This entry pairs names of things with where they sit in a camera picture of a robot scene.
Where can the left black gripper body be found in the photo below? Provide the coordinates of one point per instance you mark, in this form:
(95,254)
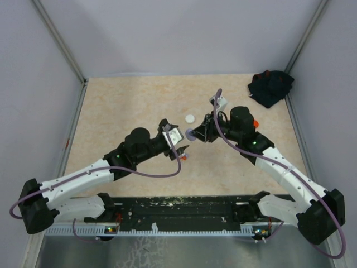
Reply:
(157,146)

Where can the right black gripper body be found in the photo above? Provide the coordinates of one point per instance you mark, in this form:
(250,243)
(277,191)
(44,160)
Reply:
(212,130)

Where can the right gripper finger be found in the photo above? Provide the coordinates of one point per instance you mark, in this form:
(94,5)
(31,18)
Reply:
(203,127)
(200,136)

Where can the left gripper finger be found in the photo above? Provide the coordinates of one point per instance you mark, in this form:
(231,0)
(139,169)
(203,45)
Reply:
(180,150)
(170,125)

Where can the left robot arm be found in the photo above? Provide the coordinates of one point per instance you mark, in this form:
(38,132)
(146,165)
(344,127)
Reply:
(43,204)

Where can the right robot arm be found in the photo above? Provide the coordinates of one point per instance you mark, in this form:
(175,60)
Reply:
(316,212)

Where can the white earbud charging case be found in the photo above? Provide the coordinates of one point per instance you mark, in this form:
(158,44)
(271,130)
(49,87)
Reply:
(190,119)

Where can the dark blue cloth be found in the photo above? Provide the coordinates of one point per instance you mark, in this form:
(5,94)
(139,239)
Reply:
(269,87)

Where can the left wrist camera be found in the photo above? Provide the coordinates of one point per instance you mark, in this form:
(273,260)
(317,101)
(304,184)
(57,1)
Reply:
(173,136)

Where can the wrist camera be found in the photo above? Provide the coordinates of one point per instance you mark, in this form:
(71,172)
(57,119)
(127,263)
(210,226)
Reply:
(173,136)
(221,103)

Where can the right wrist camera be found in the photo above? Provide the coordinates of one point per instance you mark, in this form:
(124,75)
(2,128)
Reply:
(221,103)

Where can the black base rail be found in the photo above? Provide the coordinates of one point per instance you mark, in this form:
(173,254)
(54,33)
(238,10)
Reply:
(221,215)

